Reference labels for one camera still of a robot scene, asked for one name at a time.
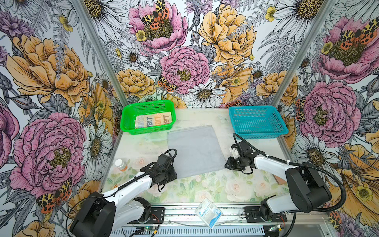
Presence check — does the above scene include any left aluminium frame post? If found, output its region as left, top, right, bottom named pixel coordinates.
left=73, top=1, right=129, bottom=107

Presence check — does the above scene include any teal plastic basket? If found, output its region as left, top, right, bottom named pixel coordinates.
left=229, top=106, right=289, bottom=140

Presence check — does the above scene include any small orange cap bottle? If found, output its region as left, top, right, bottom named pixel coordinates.
left=114, top=159, right=127, bottom=172

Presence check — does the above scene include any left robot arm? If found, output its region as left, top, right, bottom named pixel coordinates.
left=66, top=149, right=177, bottom=237

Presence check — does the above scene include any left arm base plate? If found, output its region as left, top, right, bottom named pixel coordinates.
left=128, top=207, right=165, bottom=224

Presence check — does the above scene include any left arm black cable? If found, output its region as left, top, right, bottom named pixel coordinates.
left=65, top=148, right=178, bottom=229

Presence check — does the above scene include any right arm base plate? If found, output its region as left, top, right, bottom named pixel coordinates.
left=241, top=206, right=287, bottom=223

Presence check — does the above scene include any plain grey towel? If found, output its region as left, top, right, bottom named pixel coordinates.
left=167, top=125, right=226, bottom=179

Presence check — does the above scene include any brown square patch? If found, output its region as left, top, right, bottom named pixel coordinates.
left=274, top=175, right=287, bottom=185

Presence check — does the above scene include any green plastic basket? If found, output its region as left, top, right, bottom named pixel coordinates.
left=120, top=100, right=176, bottom=135

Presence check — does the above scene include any white blue packet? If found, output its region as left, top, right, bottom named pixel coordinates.
left=195, top=198, right=223, bottom=229

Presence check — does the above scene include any aluminium front rail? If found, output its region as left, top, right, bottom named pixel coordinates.
left=76, top=202, right=332, bottom=227

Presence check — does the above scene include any right aluminium frame post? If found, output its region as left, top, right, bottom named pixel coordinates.
left=270, top=0, right=337, bottom=107

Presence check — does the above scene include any aluminium frame post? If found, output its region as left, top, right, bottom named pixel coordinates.
left=270, top=0, right=337, bottom=107
left=73, top=1, right=129, bottom=107

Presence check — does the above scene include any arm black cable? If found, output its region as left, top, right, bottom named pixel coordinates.
left=65, top=148, right=178, bottom=229
left=232, top=132, right=347, bottom=212

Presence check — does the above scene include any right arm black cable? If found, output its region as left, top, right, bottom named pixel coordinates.
left=232, top=132, right=347, bottom=212

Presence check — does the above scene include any grey patterned towel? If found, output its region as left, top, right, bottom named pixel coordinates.
left=135, top=112, right=172, bottom=129

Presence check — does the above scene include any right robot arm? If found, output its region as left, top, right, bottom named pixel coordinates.
left=225, top=141, right=332, bottom=221

